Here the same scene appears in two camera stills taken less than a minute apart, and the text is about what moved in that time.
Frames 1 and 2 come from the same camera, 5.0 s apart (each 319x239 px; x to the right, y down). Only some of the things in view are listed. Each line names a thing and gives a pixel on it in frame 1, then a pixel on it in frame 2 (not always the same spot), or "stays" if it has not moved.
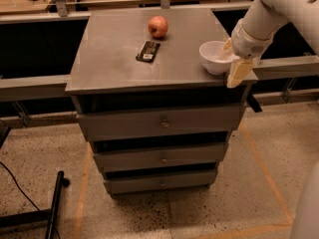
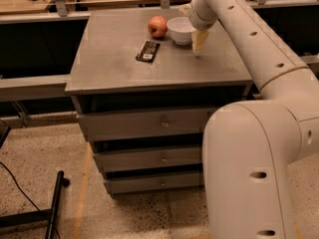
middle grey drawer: (133, 159) stays
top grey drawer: (159, 122) stays
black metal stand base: (39, 216) stays
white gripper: (247, 41) to (200, 22)
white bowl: (215, 60) to (180, 30)
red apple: (158, 27) stays
